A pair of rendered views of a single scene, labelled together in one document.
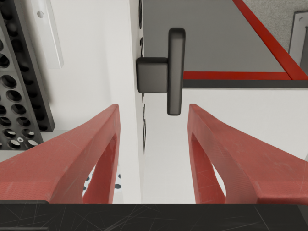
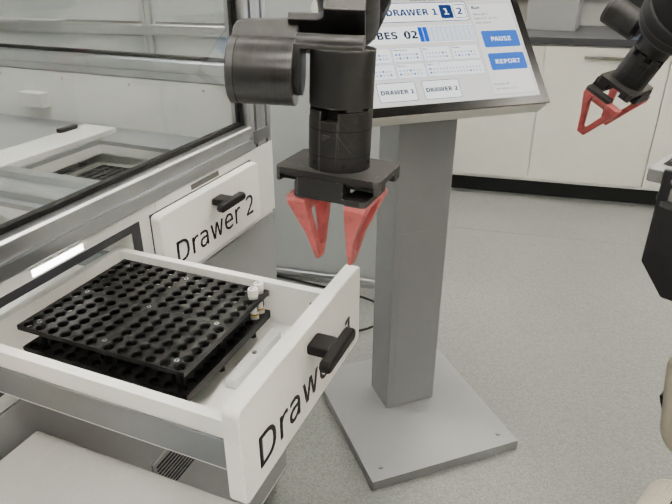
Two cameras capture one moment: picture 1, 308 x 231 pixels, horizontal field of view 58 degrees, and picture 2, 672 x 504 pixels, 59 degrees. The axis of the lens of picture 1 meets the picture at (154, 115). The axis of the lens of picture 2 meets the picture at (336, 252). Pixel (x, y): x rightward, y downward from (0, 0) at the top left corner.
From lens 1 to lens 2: 62 cm
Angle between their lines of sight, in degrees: 97
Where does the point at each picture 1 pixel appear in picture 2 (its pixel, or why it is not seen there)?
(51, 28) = (253, 360)
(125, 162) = (267, 361)
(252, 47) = not seen: outside the picture
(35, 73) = (224, 357)
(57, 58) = (240, 375)
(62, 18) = not seen: hidden behind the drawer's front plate
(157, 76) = (326, 340)
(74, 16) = not seen: hidden behind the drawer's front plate
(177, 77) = (340, 343)
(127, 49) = (321, 308)
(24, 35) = (241, 341)
